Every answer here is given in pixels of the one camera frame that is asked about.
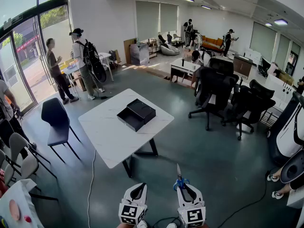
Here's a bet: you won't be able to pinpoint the white low table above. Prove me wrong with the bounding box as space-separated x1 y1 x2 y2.
170 57 202 83

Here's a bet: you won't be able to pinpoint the dark wooden cabinet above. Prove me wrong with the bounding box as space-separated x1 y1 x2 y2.
233 55 253 78

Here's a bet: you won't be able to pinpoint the white tablecloth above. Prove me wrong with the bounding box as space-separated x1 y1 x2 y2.
0 179 45 228

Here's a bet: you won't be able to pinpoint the black open box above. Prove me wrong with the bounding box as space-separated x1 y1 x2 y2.
126 98 157 125

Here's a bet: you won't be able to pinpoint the window blind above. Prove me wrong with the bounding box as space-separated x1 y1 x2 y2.
275 34 291 68
249 21 277 61
160 3 179 33
135 0 160 40

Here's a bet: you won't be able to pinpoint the grey beanbag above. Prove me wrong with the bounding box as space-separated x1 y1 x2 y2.
160 43 181 56

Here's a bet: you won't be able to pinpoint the glass entrance door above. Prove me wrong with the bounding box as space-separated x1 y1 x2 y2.
0 15 57 109

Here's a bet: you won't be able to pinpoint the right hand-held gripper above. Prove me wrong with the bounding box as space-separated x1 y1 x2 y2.
177 184 206 228

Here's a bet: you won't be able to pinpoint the grey panel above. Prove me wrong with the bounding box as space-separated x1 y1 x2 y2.
130 42 150 66

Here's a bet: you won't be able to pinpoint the blue-handled scissors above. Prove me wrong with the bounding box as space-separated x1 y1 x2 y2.
173 163 190 191

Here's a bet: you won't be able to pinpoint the white folding table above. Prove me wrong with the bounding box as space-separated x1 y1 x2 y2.
62 52 114 99

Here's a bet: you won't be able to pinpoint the black backpack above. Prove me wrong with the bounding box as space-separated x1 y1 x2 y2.
79 38 98 67

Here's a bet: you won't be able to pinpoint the black oval shell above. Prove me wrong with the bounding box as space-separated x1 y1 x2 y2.
91 56 107 84
279 150 304 184

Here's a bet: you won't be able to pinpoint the pink plate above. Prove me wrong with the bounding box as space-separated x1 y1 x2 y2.
9 199 21 221

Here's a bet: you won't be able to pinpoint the white desk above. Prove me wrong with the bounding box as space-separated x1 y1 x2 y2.
265 74 296 109

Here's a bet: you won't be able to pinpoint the white marble table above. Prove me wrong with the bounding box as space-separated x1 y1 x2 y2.
78 88 175 178

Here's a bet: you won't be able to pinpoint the black floor cable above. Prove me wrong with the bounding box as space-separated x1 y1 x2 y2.
217 172 269 228

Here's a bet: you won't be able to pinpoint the orange sofa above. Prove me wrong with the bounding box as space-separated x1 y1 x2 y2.
200 35 225 51

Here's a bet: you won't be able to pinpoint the wooden board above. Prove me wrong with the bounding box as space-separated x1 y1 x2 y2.
123 38 138 65

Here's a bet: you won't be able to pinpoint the grey chair black frame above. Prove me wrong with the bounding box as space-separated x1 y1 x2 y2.
9 132 57 179
0 148 42 192

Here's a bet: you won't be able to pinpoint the white floor cable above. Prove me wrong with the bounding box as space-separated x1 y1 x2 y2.
86 150 97 228

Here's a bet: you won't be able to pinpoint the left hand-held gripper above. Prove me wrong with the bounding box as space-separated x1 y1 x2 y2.
118 183 148 226

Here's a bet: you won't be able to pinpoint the black office chair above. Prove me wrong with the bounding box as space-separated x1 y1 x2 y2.
188 66 239 131
209 57 235 76
224 79 276 141

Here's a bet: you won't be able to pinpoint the dark blue chair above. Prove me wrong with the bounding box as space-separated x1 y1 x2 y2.
41 97 81 163

